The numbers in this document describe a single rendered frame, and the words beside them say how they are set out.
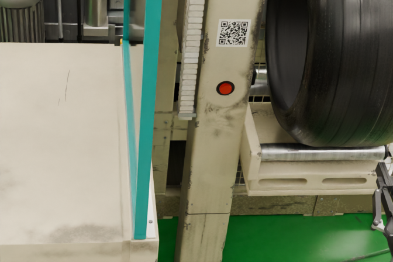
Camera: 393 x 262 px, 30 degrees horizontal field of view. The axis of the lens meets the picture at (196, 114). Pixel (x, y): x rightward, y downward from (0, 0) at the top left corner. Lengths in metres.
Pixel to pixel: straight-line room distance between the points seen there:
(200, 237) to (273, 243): 0.78
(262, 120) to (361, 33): 0.64
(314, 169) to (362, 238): 1.12
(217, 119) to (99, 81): 0.50
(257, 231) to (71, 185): 1.77
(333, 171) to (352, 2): 0.52
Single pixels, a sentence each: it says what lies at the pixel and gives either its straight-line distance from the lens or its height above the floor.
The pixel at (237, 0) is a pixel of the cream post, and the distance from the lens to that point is 1.67.
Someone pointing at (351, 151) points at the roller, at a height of 0.91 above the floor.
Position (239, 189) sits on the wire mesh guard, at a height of 0.32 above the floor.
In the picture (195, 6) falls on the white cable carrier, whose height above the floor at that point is 1.28.
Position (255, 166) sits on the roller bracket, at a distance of 1.83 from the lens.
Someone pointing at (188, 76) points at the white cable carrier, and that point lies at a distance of 1.78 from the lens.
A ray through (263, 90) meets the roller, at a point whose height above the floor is 0.90.
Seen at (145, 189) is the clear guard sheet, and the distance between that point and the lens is 1.06.
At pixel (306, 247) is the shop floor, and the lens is 2.91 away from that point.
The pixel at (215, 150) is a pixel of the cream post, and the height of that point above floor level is 0.86.
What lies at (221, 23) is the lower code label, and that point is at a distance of 1.69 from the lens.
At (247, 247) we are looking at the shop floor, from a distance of 2.86.
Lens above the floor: 2.11
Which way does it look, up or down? 38 degrees down
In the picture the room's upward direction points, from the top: 6 degrees clockwise
